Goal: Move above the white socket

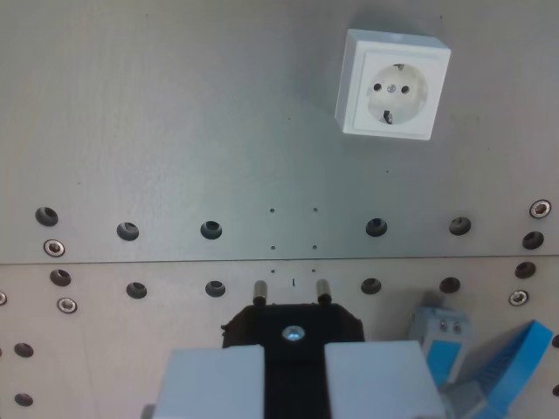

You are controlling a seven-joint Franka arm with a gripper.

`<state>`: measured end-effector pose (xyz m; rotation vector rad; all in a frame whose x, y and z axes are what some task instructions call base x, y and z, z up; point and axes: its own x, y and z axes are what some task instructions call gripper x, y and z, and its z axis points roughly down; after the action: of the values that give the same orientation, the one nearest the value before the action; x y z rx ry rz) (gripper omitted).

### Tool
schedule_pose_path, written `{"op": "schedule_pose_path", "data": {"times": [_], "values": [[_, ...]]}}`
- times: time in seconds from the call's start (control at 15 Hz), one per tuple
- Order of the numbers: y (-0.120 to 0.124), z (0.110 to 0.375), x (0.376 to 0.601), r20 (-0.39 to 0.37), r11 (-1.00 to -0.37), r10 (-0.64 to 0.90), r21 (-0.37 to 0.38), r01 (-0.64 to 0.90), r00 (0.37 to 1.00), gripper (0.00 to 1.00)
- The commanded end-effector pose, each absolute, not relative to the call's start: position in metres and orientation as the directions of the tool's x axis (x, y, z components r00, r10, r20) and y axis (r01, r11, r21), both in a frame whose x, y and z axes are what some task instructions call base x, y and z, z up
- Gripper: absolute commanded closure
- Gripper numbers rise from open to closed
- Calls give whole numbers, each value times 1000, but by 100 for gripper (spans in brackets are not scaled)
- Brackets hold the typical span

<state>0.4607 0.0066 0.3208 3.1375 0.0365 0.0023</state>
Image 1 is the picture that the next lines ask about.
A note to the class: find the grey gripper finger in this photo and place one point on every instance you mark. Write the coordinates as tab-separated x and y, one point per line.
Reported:
209	384
380	384

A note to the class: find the black two-pin power plug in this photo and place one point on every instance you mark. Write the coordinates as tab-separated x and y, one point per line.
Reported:
297	316

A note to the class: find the silver hex socket screw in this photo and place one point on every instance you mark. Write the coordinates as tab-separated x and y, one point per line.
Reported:
1	298
66	304
518	297
540	209
54	248

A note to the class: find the blue ribbed plastic holder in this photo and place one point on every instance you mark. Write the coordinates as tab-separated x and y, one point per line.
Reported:
519	362

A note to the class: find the white and blue rail module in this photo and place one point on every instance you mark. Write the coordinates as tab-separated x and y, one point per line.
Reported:
441	345

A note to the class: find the white wall socket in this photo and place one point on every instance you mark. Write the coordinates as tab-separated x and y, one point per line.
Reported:
393	85

